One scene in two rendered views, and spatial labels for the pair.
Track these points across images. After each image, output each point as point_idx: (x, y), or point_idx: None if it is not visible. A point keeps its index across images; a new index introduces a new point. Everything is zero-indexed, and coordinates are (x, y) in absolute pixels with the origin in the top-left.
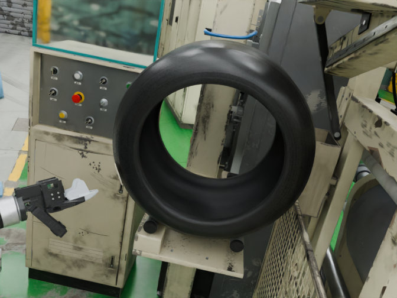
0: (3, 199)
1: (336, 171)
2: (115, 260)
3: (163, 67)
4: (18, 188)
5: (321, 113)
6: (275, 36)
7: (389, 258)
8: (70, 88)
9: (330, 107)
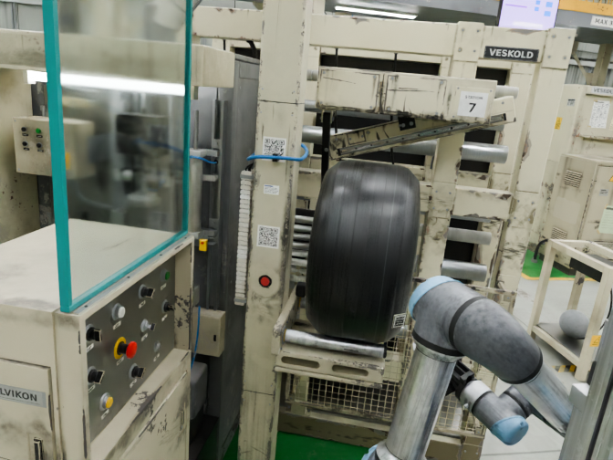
0: (482, 386)
1: None
2: None
3: (413, 203)
4: (465, 375)
5: None
6: (233, 137)
7: (437, 248)
8: (109, 344)
9: None
